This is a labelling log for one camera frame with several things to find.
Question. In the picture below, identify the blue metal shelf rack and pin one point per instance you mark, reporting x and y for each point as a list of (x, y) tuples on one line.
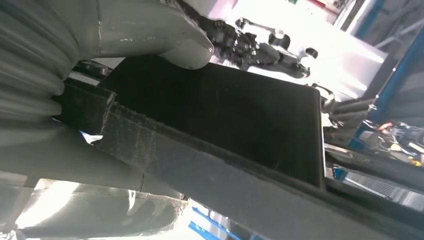
[(386, 99), (205, 232)]

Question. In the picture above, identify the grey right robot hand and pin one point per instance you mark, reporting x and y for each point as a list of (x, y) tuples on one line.
[(132, 30)]

